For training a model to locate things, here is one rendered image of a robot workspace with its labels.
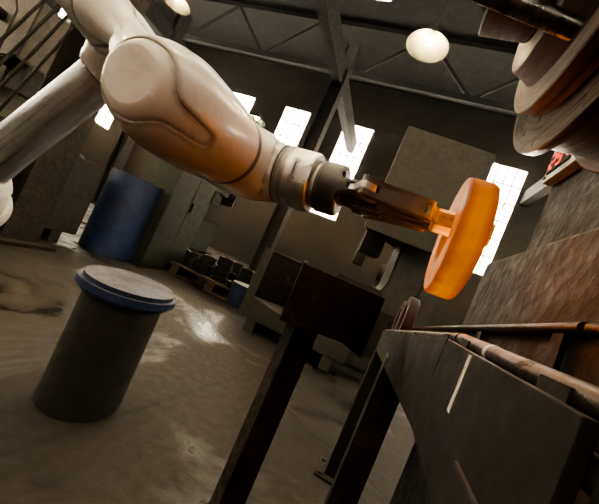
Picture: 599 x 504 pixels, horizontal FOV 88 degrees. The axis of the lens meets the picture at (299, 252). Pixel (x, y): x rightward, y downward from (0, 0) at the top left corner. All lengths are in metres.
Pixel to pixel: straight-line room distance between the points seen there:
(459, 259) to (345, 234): 10.15
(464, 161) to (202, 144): 2.95
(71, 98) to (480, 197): 0.91
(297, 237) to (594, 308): 10.53
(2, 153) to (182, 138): 0.78
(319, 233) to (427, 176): 7.86
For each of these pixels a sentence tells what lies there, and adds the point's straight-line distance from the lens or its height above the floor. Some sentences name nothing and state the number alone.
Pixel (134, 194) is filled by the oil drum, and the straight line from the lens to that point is 3.64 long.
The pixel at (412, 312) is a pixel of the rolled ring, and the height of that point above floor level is 0.72.
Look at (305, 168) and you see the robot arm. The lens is 0.44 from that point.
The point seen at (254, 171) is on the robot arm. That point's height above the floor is 0.80.
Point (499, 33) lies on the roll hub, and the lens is 0.41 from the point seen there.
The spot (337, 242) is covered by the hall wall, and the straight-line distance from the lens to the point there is 10.48.
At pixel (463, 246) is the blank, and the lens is 0.37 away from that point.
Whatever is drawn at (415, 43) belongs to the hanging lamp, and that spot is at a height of 4.39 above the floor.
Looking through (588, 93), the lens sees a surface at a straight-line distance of 0.30.
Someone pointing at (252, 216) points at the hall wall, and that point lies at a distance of 11.53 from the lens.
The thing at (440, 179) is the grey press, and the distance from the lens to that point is 3.08.
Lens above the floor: 0.71
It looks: 2 degrees up
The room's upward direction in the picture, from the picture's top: 23 degrees clockwise
